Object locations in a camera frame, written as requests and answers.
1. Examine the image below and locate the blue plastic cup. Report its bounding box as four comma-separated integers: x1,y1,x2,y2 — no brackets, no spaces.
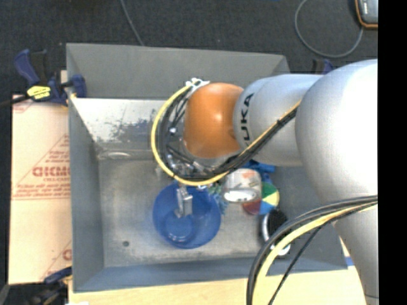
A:
152,182,222,250

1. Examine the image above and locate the grey metal bin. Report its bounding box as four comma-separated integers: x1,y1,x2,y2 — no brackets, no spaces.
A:
66,43,349,294

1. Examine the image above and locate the blue cloth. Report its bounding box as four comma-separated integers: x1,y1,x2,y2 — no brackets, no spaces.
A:
247,159,276,175

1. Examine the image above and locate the multicoloured ball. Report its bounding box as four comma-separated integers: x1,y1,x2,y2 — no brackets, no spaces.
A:
242,182,281,216

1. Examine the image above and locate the black round brush white rim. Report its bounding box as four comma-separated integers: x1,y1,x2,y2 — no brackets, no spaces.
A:
259,208,292,257

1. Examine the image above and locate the brown cardboard board red print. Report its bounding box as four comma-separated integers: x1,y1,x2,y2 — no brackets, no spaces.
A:
7,93,74,286

